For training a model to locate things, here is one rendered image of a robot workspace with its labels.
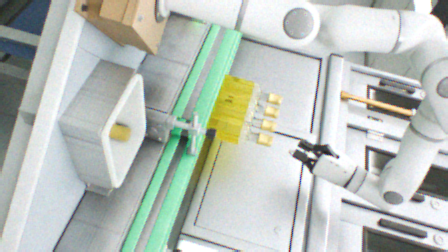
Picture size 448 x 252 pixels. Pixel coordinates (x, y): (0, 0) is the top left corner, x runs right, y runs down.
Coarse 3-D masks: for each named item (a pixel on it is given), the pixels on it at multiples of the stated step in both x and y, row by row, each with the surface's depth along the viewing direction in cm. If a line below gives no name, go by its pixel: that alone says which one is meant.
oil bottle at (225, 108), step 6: (216, 102) 113; (222, 102) 114; (228, 102) 114; (216, 108) 112; (222, 108) 112; (228, 108) 112; (234, 108) 113; (240, 108) 113; (246, 108) 113; (222, 114) 111; (228, 114) 111; (234, 114) 111; (240, 114) 111; (246, 114) 112; (252, 114) 113; (246, 120) 111; (252, 120) 112
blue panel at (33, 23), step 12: (36, 0) 116; (48, 0) 116; (24, 12) 112; (36, 12) 112; (48, 12) 113; (12, 24) 108; (24, 24) 109; (36, 24) 109; (0, 48) 102; (12, 48) 102; (24, 48) 103
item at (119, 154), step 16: (128, 96) 81; (112, 112) 69; (128, 112) 86; (144, 112) 86; (144, 128) 90; (112, 144) 88; (128, 144) 89; (112, 160) 73; (128, 160) 87; (112, 176) 77
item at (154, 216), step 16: (176, 144) 101; (176, 160) 98; (192, 160) 98; (160, 176) 94; (176, 176) 95; (160, 192) 92; (176, 192) 92; (144, 208) 89; (160, 208) 90; (144, 224) 87; (160, 224) 87; (128, 240) 84; (144, 240) 85; (160, 240) 85
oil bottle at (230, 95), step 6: (222, 90) 117; (228, 90) 117; (234, 90) 117; (222, 96) 115; (228, 96) 115; (234, 96) 116; (240, 96) 116; (246, 96) 116; (252, 96) 117; (234, 102) 114; (240, 102) 115; (246, 102) 115; (252, 102) 115; (252, 108) 115
